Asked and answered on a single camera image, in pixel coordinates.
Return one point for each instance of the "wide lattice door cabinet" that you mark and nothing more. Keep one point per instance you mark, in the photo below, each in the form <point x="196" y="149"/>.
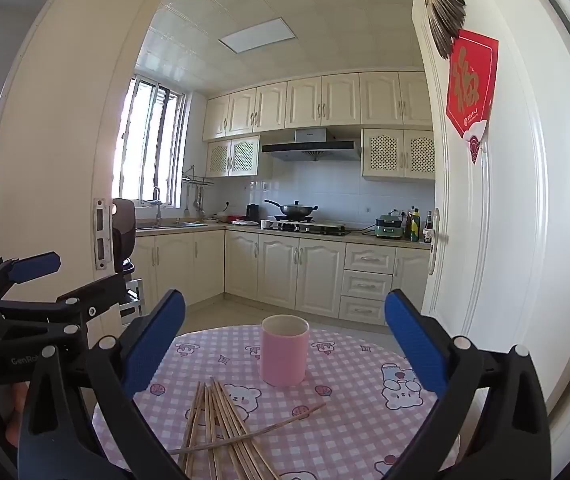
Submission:
<point x="397" y="154"/>

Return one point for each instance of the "kitchen window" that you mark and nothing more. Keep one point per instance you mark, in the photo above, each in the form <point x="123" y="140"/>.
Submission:
<point x="145" y="145"/>

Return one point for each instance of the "red paper door decoration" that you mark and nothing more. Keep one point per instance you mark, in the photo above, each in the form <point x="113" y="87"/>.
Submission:
<point x="470" y="85"/>

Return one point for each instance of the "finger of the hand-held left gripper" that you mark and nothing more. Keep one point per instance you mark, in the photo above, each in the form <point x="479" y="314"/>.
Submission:
<point x="105" y="287"/>
<point x="35" y="265"/>

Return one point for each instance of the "range hood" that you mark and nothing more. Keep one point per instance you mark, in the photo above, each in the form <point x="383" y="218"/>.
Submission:
<point x="310" y="147"/>

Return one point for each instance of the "small lattice door cabinet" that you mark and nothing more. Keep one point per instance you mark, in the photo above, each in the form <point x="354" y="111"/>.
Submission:
<point x="232" y="156"/>

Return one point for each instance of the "pink cup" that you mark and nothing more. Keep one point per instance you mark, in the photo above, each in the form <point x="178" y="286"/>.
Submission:
<point x="282" y="360"/>

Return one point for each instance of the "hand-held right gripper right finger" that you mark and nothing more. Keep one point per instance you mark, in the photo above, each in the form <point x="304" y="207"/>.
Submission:
<point x="415" y="345"/>

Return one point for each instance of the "metal wall rack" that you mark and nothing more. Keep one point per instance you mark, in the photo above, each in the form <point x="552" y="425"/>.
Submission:
<point x="197" y="180"/>

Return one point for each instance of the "hanging metal spatula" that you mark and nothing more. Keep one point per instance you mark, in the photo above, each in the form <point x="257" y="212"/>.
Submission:
<point x="187" y="200"/>

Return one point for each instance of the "red flat box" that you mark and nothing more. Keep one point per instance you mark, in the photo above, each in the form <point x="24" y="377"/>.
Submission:
<point x="236" y="218"/>

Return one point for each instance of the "slim dark bottle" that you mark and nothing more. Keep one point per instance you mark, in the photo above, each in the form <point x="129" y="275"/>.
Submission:
<point x="408" y="227"/>

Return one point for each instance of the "bunch of wooden chopsticks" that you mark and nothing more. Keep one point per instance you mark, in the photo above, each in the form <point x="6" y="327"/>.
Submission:
<point x="222" y="425"/>

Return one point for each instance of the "dark bottle white label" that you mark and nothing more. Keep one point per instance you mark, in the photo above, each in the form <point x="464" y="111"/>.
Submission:
<point x="428" y="230"/>

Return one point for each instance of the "metal sink faucet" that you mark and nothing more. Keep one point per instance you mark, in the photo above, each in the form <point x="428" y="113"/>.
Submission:
<point x="158" y="207"/>

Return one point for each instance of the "person's left hand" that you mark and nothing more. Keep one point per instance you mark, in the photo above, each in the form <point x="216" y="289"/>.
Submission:
<point x="16" y="415"/>

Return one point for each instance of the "cream lower kitchen cabinets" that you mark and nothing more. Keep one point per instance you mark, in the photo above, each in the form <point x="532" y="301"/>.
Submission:
<point x="275" y="270"/>

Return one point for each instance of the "steel kitchen sink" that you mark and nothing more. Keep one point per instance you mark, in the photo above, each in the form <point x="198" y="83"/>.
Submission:
<point x="170" y="224"/>

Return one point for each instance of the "green countertop appliance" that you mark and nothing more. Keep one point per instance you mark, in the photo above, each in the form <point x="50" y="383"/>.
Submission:
<point x="389" y="227"/>

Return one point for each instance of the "gas stove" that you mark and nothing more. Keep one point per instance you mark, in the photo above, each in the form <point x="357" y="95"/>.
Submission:
<point x="315" y="229"/>

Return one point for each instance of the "black kettle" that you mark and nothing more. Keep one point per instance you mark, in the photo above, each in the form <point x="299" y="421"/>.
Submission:
<point x="252" y="211"/>

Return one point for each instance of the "black rice cooker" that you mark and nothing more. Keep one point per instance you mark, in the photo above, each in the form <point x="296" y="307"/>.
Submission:
<point x="124" y="230"/>

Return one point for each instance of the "wok with lid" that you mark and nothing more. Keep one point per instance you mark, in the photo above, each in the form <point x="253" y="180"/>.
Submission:
<point x="295" y="209"/>

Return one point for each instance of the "metal storage rack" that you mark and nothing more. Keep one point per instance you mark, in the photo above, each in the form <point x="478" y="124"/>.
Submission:
<point x="132" y="300"/>

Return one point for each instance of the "ceiling light panel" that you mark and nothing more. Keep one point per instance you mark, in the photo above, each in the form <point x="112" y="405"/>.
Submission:
<point x="257" y="35"/>

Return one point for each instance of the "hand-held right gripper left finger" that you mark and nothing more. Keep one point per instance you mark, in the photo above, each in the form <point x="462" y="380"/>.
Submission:
<point x="157" y="345"/>

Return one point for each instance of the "cream upper kitchen cabinets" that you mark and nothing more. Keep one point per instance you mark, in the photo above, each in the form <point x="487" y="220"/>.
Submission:
<point x="315" y="100"/>

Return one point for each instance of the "hanging metal ladle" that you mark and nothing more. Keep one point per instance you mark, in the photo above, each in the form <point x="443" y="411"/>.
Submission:
<point x="197" y="200"/>

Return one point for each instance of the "pink checkered tablecloth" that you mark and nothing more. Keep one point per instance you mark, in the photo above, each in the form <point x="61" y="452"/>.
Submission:
<point x="345" y="410"/>

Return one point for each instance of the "white door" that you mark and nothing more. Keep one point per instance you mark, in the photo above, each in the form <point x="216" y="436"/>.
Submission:
<point x="515" y="210"/>

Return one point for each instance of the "woven hand fan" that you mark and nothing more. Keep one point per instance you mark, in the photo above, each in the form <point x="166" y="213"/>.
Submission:
<point x="445" y="15"/>

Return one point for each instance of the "metal door strike plate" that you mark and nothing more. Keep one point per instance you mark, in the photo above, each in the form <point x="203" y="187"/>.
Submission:
<point x="101" y="232"/>

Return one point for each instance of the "cream kitchen cabinets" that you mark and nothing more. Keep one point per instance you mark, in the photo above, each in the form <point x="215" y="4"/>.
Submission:
<point x="315" y="100"/>
<point x="275" y="270"/>

